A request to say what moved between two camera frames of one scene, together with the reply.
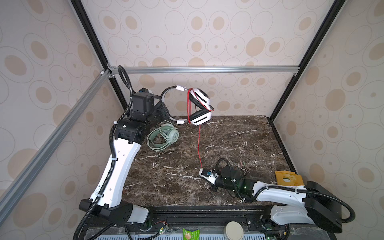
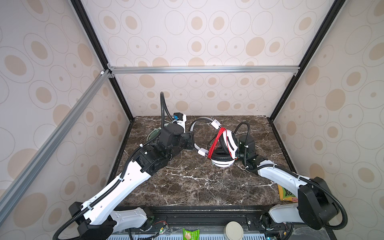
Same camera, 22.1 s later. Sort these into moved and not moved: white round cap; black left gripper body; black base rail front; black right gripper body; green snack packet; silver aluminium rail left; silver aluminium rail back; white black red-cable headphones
Moved: white black red-cable headphones; black left gripper body; black right gripper body
Not moved: white round cap; black base rail front; green snack packet; silver aluminium rail back; silver aluminium rail left
